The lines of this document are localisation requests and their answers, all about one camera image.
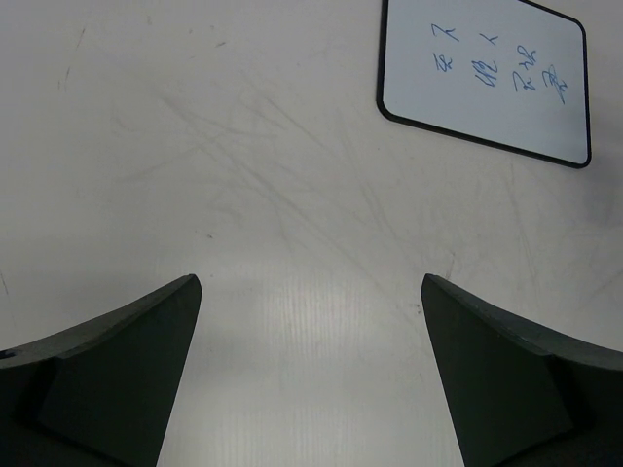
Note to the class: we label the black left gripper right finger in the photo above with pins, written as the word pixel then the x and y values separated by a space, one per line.
pixel 519 393

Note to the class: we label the white whiteboard black frame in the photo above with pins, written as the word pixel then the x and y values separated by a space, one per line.
pixel 512 75

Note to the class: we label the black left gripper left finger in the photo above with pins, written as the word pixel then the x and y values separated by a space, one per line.
pixel 100 393

